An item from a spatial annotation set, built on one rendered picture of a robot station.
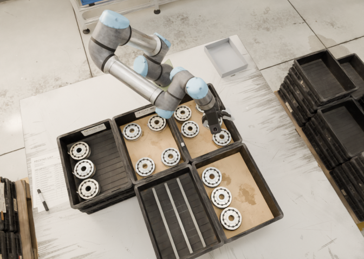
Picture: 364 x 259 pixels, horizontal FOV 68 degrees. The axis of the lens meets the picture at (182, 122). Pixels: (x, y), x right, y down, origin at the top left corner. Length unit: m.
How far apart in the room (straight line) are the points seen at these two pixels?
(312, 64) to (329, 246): 1.37
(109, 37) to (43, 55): 2.11
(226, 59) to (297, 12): 1.76
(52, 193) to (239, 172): 1.04
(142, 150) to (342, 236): 1.14
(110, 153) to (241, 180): 0.72
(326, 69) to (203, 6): 1.64
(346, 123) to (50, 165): 2.08
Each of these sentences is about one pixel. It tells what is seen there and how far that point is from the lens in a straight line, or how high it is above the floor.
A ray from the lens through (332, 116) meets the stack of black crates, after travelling 2.36.
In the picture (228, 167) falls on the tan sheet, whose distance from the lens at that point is 1.47.
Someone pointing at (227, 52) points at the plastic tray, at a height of 0.70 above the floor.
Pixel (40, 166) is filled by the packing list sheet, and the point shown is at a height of 0.70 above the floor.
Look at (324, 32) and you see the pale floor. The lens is 3.47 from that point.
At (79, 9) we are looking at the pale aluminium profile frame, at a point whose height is 0.30.
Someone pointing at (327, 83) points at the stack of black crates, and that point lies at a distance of 2.37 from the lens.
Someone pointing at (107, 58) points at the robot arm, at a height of 1.32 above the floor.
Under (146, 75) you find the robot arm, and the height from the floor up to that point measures 0.96.
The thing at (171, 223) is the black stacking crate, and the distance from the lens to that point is 1.40.
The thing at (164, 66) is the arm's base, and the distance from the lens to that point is 1.68.
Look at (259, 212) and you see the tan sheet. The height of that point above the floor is 0.83.
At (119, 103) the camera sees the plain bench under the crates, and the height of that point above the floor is 0.70.
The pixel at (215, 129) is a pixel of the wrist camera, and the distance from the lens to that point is 1.16.
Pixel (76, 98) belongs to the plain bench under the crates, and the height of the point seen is 0.70.
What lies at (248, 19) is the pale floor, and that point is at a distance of 3.34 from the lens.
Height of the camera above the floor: 2.22
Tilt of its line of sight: 64 degrees down
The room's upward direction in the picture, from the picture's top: 2 degrees counter-clockwise
